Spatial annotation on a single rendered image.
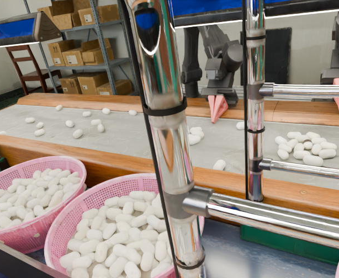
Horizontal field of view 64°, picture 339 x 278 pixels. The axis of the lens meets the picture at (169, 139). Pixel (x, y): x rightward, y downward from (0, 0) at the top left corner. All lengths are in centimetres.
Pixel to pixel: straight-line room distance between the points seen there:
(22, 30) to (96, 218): 57
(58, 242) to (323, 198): 45
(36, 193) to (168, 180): 55
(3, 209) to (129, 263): 36
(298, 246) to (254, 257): 7
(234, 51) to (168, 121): 67
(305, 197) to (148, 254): 27
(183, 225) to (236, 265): 32
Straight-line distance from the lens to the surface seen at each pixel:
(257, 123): 41
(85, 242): 51
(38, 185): 73
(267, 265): 52
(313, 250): 53
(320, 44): 272
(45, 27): 85
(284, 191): 52
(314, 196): 52
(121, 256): 47
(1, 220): 66
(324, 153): 66
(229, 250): 54
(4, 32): 96
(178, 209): 19
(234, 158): 65
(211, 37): 92
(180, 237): 21
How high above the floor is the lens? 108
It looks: 27 degrees down
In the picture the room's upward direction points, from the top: 9 degrees counter-clockwise
